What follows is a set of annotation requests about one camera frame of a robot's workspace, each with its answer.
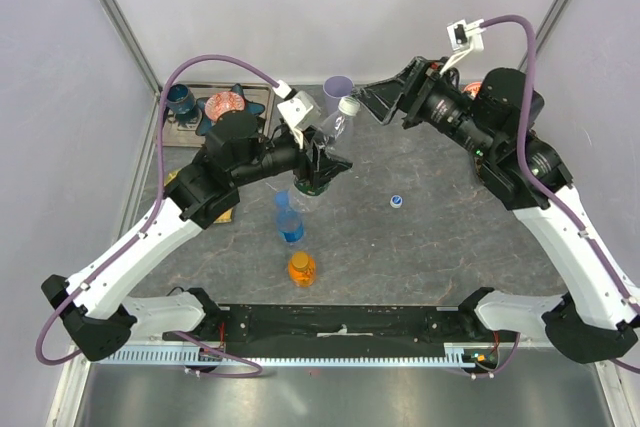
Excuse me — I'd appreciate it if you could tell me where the red patterned bowl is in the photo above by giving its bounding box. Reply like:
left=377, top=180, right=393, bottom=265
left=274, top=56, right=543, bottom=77
left=204, top=91, right=246, bottom=123
left=463, top=81, right=482, bottom=98

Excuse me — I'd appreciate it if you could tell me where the green label water bottle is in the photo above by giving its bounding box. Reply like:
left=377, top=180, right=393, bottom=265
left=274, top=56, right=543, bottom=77
left=294, top=109, right=356, bottom=195

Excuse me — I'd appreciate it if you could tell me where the white green bottle cap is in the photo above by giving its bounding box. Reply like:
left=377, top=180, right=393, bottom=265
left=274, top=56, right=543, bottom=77
left=338, top=96, right=361, bottom=117

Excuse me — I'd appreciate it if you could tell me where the blue label water bottle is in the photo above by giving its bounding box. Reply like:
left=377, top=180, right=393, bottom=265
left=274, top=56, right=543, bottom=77
left=274, top=191, right=304, bottom=244

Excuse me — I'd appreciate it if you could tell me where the clear plastic bottle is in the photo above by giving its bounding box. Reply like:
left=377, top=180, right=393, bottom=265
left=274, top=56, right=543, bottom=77
left=288, top=186, right=322, bottom=214

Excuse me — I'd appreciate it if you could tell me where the red patterned bowl left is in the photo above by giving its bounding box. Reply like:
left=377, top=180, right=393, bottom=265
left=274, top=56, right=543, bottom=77
left=204, top=91, right=246, bottom=123

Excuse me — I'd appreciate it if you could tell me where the purple plastic cup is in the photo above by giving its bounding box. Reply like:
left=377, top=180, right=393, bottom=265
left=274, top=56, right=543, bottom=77
left=323, top=75, right=354, bottom=115

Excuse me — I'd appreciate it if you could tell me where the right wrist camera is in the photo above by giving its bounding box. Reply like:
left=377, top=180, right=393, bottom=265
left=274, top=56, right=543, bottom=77
left=440, top=19, right=485, bottom=76

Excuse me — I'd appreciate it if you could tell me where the dark blue mug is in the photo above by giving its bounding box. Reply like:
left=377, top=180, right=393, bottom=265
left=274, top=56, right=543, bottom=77
left=165, top=83, right=196, bottom=116

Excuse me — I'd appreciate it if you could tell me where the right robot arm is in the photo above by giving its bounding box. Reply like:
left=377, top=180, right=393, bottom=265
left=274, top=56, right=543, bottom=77
left=352, top=57, right=639, bottom=364

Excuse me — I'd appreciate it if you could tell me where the blue white bottle cap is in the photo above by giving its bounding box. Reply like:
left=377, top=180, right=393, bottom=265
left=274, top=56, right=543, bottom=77
left=390, top=195, right=403, bottom=209

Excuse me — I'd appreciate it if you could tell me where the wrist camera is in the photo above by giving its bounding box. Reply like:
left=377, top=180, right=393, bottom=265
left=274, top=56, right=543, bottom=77
left=440, top=19, right=485, bottom=76
left=273, top=80, right=322, bottom=149

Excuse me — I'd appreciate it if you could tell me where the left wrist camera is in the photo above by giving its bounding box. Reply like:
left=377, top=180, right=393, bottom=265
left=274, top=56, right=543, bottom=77
left=273, top=80, right=322, bottom=149

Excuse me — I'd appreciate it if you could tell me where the yellow bamboo mat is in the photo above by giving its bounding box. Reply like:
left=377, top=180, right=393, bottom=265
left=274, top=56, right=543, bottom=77
left=164, top=166, right=239, bottom=229

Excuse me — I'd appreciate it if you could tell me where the red patterned bowl right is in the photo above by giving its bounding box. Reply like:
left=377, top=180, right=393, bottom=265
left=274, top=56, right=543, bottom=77
left=463, top=81, right=482, bottom=98

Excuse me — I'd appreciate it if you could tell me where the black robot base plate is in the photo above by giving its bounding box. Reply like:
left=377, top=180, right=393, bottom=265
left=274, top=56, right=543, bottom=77
left=190, top=304, right=516, bottom=359

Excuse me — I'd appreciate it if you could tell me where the orange juice bottle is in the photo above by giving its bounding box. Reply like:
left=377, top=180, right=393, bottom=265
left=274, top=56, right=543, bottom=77
left=288, top=251, right=316, bottom=287

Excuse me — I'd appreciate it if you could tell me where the slotted cable duct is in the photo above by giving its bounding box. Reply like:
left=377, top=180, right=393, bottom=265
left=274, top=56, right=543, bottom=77
left=98, top=344, right=496, bottom=369

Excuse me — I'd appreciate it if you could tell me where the blue star-shaped dish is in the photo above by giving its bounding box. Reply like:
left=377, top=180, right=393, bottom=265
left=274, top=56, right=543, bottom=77
left=196, top=83, right=265, bottom=137

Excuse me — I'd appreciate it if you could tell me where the metal tray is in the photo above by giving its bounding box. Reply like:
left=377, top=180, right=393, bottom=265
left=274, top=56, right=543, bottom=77
left=163, top=83, right=275, bottom=147

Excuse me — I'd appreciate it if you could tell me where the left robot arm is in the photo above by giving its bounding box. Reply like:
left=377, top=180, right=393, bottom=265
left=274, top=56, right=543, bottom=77
left=41, top=111, right=352, bottom=361

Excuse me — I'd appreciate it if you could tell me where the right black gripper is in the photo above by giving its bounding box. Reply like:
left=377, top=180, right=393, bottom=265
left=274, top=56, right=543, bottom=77
left=351, top=54, right=497, bottom=160

